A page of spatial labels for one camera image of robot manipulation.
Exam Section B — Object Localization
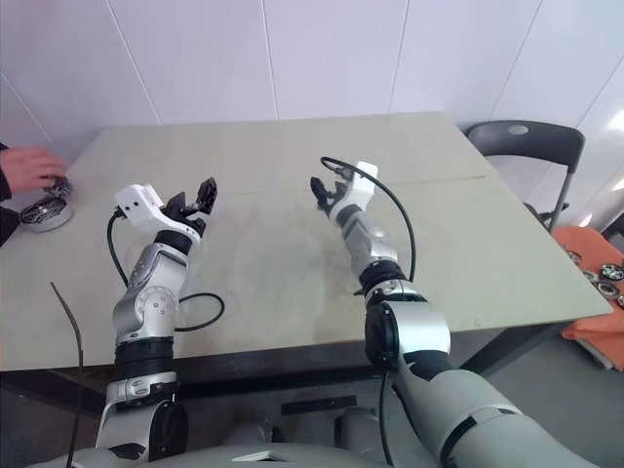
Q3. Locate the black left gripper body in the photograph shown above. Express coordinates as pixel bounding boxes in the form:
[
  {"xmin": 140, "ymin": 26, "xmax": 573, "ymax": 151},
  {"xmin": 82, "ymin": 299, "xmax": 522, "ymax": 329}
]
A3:
[{"xmin": 163, "ymin": 193, "xmax": 209, "ymax": 240}]

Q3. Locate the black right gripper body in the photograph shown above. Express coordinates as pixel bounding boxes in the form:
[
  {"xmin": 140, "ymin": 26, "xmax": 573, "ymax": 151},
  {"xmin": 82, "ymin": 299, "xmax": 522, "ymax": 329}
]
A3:
[{"xmin": 322, "ymin": 182, "xmax": 353, "ymax": 218}]

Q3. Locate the spoked metal rotor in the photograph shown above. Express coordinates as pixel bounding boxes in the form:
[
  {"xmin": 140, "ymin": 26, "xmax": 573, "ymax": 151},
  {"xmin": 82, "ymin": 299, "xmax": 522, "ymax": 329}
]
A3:
[{"xmin": 41, "ymin": 175, "xmax": 74, "ymax": 199}]

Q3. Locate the person's bare hand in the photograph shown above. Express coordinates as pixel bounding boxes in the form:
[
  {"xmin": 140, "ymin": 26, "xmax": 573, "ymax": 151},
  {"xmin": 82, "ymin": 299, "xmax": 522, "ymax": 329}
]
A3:
[{"xmin": 0, "ymin": 145, "xmax": 69, "ymax": 192}]

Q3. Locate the black folding chair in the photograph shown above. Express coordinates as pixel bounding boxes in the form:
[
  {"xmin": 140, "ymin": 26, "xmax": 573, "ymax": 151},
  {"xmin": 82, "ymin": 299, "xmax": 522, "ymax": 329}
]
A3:
[{"xmin": 465, "ymin": 120, "xmax": 586, "ymax": 231}]

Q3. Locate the grey robot torso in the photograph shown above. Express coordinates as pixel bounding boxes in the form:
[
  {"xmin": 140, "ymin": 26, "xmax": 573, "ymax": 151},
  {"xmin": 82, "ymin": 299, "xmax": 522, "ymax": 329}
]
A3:
[{"xmin": 62, "ymin": 404, "xmax": 440, "ymax": 468}]

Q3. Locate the orange cloth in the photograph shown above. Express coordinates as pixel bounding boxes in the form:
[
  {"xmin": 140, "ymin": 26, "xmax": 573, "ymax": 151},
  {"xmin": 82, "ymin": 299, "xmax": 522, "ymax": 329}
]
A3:
[{"xmin": 552, "ymin": 224, "xmax": 624, "ymax": 372}]

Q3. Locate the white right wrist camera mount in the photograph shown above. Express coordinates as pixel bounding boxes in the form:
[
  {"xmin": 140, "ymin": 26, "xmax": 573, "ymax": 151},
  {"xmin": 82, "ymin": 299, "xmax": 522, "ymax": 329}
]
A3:
[{"xmin": 335, "ymin": 161, "xmax": 380, "ymax": 220}]

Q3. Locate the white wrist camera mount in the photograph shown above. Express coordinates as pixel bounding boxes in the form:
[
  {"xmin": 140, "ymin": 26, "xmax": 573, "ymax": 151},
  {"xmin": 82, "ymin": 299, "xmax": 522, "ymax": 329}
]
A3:
[
  {"xmin": 335, "ymin": 161, "xmax": 380, "ymax": 220},
  {"xmin": 113, "ymin": 183, "xmax": 166, "ymax": 226}
]

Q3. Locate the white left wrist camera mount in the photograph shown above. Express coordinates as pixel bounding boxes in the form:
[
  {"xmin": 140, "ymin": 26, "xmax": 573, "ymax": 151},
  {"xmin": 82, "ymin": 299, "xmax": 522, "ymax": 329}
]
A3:
[{"xmin": 113, "ymin": 183, "xmax": 166, "ymax": 226}]

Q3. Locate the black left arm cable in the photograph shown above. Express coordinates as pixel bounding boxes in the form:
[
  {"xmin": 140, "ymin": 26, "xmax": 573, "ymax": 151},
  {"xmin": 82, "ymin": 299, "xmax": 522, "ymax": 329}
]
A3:
[{"xmin": 106, "ymin": 209, "xmax": 226, "ymax": 333}]

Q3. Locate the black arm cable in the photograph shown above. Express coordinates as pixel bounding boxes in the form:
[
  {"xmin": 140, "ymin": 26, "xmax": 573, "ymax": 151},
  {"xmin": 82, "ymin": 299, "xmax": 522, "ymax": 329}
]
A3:
[
  {"xmin": 106, "ymin": 209, "xmax": 226, "ymax": 333},
  {"xmin": 320, "ymin": 156, "xmax": 416, "ymax": 284}
]

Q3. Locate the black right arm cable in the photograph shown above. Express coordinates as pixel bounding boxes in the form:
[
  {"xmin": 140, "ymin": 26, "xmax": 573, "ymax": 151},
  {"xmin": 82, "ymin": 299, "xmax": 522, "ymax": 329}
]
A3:
[{"xmin": 320, "ymin": 156, "xmax": 416, "ymax": 284}]

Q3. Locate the thin black loose wire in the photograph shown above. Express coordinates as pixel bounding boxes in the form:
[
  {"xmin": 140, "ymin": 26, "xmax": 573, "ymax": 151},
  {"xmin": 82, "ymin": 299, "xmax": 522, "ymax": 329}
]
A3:
[{"xmin": 50, "ymin": 281, "xmax": 85, "ymax": 468}]

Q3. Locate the thin black torso cable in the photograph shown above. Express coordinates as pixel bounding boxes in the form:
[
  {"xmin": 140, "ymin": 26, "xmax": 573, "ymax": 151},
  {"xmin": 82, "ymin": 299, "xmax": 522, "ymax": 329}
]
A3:
[{"xmin": 377, "ymin": 368, "xmax": 398, "ymax": 468}]

